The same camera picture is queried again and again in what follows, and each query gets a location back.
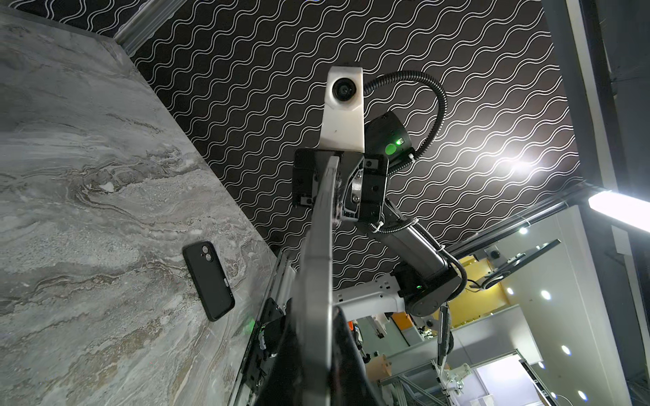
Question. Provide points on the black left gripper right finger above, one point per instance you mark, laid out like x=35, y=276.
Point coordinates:
x=348, y=381

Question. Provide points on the aluminium corner post right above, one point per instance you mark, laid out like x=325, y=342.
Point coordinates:
x=144, y=24

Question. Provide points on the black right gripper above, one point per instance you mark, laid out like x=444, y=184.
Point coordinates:
x=360, y=182

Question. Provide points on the black phone case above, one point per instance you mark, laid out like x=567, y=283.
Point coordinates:
x=210, y=279

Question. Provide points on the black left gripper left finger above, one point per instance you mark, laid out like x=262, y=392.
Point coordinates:
x=282, y=383

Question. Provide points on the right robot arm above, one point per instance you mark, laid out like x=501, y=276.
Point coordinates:
x=428, y=278

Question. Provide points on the white smartphone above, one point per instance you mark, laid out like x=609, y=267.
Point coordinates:
x=314, y=315

